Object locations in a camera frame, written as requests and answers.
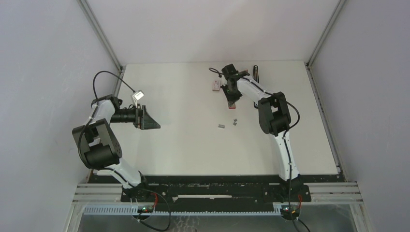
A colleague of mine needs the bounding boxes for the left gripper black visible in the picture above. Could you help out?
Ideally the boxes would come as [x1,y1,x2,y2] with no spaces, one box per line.
[109,104,160,130]

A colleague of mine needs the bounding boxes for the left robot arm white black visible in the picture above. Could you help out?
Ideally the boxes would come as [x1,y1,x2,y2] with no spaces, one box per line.
[72,95,161,202]

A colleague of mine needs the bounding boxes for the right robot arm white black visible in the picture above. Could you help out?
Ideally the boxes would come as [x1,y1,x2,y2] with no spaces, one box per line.
[219,64,299,181]

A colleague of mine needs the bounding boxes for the staple box red white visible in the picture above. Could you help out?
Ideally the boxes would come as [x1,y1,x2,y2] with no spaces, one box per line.
[212,80,221,92]

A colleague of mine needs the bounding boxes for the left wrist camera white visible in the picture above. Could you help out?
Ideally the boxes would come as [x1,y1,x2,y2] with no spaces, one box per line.
[131,90,144,108]

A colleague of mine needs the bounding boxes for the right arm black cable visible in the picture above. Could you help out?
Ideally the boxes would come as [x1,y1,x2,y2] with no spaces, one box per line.
[208,67,301,221]

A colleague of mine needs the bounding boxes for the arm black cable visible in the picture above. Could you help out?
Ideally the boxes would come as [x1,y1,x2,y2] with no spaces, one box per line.
[78,71,136,174]
[208,67,301,221]

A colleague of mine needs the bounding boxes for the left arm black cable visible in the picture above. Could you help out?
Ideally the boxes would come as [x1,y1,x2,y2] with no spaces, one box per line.
[78,71,136,174]

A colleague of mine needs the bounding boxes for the white cable duct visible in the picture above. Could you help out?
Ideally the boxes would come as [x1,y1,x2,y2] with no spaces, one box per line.
[83,205,282,216]

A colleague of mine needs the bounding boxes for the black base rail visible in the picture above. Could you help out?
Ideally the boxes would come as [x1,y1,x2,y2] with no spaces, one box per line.
[120,175,312,213]

